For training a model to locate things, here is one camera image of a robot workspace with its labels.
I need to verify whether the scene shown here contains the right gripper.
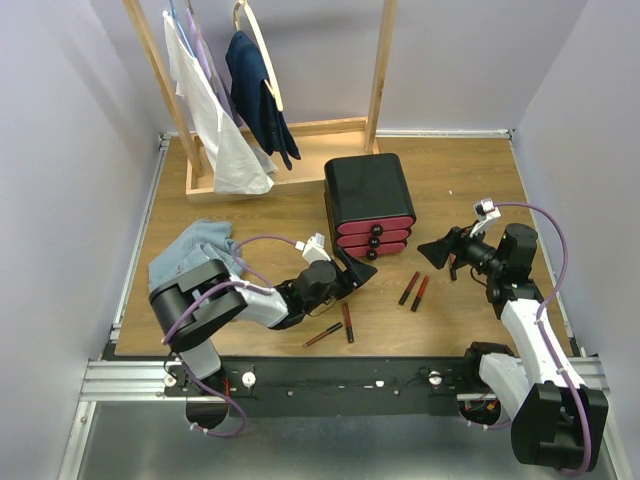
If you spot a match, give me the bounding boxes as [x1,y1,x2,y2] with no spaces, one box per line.
[418,220,505,277]

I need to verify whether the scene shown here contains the black drawer organizer box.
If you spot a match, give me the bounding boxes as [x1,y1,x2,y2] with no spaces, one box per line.
[324,153,416,261]

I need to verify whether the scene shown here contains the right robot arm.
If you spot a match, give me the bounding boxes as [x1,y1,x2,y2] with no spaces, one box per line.
[417,223,609,475]

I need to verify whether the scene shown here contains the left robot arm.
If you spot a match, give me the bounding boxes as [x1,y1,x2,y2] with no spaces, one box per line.
[149,251,377,395]

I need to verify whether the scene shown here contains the red lip gloss tube right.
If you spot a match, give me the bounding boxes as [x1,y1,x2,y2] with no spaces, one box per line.
[448,254,457,281]

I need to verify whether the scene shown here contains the thin red lip liner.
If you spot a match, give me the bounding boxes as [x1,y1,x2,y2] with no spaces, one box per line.
[303,322,343,348]

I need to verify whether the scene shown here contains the dark red lip gloss tube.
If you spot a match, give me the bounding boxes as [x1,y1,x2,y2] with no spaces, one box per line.
[398,271,420,306]

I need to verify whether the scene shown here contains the red lip gloss tube front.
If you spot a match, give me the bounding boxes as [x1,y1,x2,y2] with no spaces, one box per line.
[342,302,355,344]

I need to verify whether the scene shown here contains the bright red lip gloss tube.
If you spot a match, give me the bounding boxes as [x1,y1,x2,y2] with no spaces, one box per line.
[410,275,429,312]

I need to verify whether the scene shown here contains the wooden clothes rack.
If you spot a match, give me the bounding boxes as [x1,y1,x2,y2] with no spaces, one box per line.
[124,1,397,203]

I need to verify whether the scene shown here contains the blue denim jeans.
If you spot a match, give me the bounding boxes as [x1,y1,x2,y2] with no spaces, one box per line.
[148,219,244,292]

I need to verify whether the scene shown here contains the white shirt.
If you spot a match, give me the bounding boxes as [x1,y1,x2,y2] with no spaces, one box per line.
[163,11,274,195]

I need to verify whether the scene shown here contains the cream hanger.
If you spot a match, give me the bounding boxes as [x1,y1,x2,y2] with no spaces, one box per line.
[232,0,284,113]

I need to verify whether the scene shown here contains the navy blue garment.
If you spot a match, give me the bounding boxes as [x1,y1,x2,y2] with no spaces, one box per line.
[225,31,301,171]

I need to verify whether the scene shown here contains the purple shirt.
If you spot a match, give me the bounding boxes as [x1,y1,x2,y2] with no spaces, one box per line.
[186,3,243,127]

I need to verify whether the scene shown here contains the grey hanger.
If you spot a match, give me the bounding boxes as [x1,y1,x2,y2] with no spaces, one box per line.
[186,1,220,96]

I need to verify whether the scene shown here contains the blue hanger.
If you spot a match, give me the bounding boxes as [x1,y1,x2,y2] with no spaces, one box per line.
[169,0,197,59]

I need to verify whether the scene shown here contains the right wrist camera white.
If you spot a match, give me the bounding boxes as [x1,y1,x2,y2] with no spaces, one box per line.
[469,198,501,238]

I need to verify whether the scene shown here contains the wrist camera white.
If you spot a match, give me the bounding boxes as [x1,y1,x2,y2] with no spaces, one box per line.
[294,232,331,264]
[469,198,501,238]

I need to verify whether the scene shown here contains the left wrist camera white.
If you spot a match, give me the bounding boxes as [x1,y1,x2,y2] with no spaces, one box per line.
[294,232,331,264]

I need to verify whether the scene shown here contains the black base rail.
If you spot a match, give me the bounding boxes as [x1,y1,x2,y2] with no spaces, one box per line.
[164,355,506,419]

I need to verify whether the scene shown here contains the aluminium frame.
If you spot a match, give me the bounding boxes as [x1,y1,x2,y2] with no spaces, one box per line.
[54,128,621,480]

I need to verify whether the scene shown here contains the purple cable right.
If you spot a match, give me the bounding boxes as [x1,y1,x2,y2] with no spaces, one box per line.
[459,201,596,476]

